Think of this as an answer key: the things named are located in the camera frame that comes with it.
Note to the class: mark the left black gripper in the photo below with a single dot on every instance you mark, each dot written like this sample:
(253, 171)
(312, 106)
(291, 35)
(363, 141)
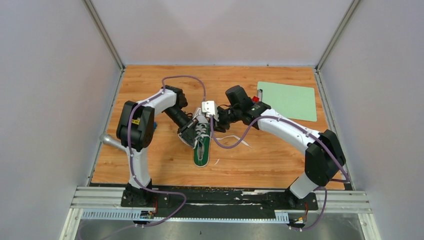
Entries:
(187, 132)

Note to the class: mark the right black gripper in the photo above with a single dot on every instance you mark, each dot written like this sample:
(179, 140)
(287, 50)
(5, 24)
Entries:
(220, 126)

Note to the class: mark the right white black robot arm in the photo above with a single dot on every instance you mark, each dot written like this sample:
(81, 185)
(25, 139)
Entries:
(323, 154)

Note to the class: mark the green canvas sneaker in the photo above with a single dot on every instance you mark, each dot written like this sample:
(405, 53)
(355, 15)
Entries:
(202, 141)

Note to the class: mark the blue yellow toy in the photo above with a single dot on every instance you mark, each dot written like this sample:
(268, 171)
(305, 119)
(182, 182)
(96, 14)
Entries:
(139, 126)

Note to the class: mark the light green clipboard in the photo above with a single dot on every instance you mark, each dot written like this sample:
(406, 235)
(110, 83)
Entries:
(291, 101)

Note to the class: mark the silver microphone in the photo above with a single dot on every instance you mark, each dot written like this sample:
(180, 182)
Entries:
(107, 139)

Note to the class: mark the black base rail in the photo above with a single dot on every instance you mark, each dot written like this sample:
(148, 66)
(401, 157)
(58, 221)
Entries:
(217, 205)

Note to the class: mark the blue red toy car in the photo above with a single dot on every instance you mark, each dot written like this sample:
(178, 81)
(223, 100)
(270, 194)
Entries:
(256, 100)

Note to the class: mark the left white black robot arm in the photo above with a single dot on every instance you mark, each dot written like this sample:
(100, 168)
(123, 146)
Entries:
(135, 131)

